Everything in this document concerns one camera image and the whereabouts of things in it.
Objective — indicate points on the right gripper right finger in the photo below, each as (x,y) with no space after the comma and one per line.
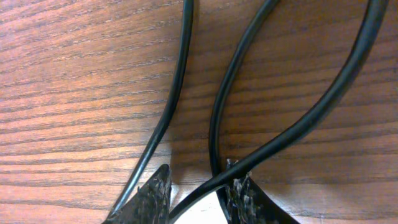
(247,203)

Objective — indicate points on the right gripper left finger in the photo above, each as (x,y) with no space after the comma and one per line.
(151,203)

